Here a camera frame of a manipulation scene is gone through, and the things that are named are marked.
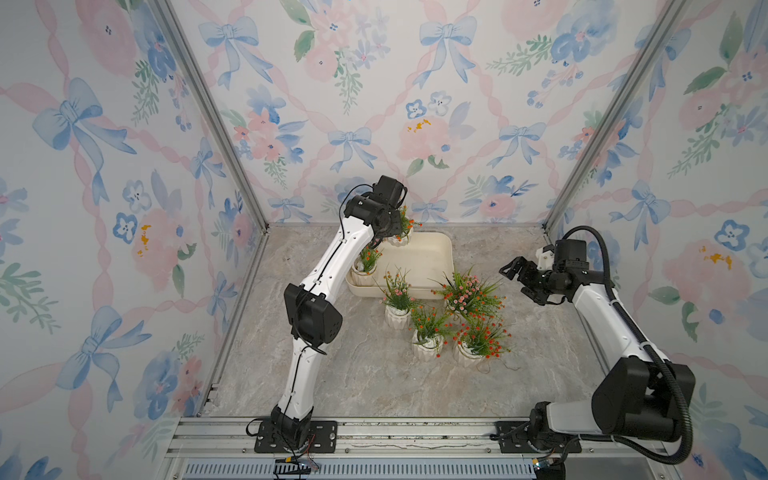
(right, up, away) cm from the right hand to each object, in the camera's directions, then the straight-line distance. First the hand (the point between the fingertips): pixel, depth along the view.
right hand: (511, 264), depth 87 cm
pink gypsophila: (-44, -1, +12) cm, 46 cm away
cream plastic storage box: (-22, +1, +22) cm, 31 cm away
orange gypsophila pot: (-32, +7, -6) cm, 33 cm away
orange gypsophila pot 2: (-25, -18, -6) cm, 32 cm away
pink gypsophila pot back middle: (-33, -10, -2) cm, 35 cm away
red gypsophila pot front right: (-13, -18, -12) cm, 25 cm away
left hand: (-35, +12, 0) cm, 37 cm away
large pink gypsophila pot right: (-15, -8, -4) cm, 17 cm away
